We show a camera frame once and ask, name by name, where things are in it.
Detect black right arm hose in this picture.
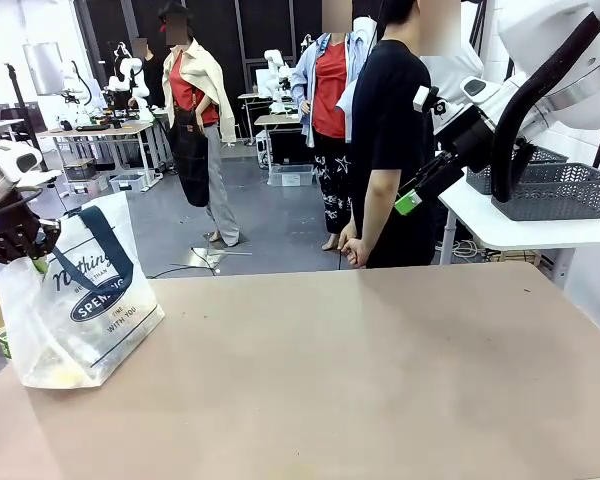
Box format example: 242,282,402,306
489,12,600,204

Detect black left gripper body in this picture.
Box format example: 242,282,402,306
0,191,39,247

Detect person right forearm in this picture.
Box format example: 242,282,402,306
352,168,404,246

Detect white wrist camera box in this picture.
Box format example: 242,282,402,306
412,84,434,114

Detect black tripod stand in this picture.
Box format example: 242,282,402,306
2,62,42,151

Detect wooden top work desk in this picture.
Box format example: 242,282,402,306
37,119,174,189

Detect black left arm hose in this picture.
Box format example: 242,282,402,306
9,185,44,207

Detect clear shopping bag navy handles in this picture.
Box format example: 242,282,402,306
0,191,167,391

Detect person in black t-shirt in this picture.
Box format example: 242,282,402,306
337,0,449,269

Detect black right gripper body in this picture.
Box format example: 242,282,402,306
431,106,500,172

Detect white computer tower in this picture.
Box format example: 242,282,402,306
254,130,273,169

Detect white side table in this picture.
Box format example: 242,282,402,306
437,177,600,292

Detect person in red top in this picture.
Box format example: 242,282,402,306
289,17,379,252

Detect large grey plastic basket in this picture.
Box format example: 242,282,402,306
490,162,600,223

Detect mannequin with cream jacket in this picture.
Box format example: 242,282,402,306
157,0,242,249

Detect black arm hose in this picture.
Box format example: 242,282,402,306
489,12,600,204
9,185,44,207

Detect clear storage bin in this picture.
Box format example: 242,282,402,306
268,163,316,188
109,172,149,194

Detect person right hand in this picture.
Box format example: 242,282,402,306
337,219,377,267

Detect grey standing panel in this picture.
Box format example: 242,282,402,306
22,42,66,96

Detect pale yellow packaged item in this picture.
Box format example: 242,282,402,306
39,367,89,391

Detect small wooden background table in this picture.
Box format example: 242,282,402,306
252,113,302,147

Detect background person dark clothes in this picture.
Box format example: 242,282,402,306
132,37,169,124

